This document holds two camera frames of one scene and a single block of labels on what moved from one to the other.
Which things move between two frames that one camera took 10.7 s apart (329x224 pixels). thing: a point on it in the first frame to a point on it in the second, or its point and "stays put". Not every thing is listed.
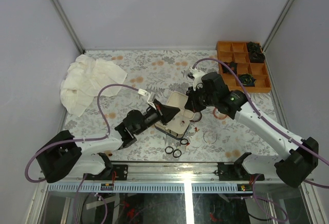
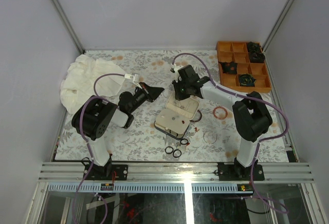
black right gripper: x=192 y=104 to x=178 y=95
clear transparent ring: x=209 y=143 stays put
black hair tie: x=175 y=150 stays put
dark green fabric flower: x=247 y=79 stays put
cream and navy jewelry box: x=177 y=126 stays put
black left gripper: x=165 y=113 to x=151 y=92
